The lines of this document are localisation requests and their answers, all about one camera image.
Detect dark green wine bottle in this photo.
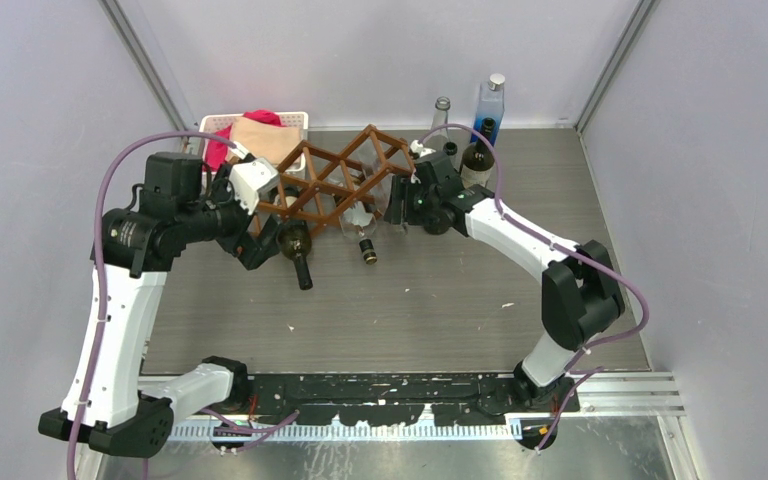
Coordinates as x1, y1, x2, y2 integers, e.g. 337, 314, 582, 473
459, 117, 496, 188

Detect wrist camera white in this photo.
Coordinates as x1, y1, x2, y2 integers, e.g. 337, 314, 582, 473
228, 143, 280, 216
409, 140, 437, 163

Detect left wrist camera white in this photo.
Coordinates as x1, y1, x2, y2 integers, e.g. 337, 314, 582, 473
228, 143, 280, 216

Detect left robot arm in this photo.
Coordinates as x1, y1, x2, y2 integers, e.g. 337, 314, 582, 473
38, 152, 280, 459

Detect clear bottle gold black cap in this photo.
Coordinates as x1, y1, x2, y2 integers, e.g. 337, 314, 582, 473
339, 201, 378, 265

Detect white plastic basket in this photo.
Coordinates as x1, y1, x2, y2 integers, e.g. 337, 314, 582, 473
199, 110, 309, 170

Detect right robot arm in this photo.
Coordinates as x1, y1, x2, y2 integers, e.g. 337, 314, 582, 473
383, 152, 625, 411

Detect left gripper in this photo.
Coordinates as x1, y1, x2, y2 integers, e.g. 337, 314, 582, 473
178, 164, 281, 268

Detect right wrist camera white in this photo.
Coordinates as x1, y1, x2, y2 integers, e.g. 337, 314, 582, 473
409, 140, 437, 163

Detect dark wine bottle black neck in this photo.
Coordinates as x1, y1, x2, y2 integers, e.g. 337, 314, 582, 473
276, 218, 313, 290

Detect dark wine bottle silver cap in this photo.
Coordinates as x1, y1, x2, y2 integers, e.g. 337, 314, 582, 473
442, 141, 460, 172

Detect small clear glass bottle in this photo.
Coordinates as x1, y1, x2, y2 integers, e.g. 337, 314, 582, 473
370, 173, 408, 236

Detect red cloth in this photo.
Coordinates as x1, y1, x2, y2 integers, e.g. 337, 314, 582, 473
202, 110, 290, 171

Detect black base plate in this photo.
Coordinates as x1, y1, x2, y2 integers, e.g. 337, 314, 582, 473
209, 372, 574, 427

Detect blue square glass bottle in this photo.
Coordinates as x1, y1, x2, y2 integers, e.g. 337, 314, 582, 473
473, 73, 506, 145

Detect beige folded cloth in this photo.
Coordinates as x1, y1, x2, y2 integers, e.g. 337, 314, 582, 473
230, 117, 303, 166

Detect brown wooden wine rack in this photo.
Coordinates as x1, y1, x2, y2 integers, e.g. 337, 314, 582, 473
257, 124, 415, 237

